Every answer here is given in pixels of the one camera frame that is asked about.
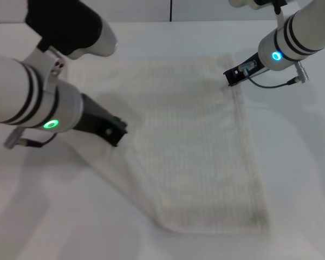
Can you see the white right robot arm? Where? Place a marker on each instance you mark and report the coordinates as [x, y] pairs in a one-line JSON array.
[[300, 35]]

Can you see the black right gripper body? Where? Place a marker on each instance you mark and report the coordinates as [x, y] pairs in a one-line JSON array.
[[250, 63]]

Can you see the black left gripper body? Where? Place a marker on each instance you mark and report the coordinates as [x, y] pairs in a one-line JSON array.
[[93, 116]]

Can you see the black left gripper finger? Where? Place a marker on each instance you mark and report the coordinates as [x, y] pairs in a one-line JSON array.
[[113, 131]]

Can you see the dark wall joint strip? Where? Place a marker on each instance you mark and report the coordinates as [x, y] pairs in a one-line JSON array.
[[170, 10]]

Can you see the white ribbed towel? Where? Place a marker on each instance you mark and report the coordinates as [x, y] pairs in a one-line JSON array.
[[192, 140]]

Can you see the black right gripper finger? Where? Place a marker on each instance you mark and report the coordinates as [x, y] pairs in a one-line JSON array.
[[231, 75]]

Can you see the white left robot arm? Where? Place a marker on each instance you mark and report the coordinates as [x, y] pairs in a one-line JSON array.
[[16, 89]]

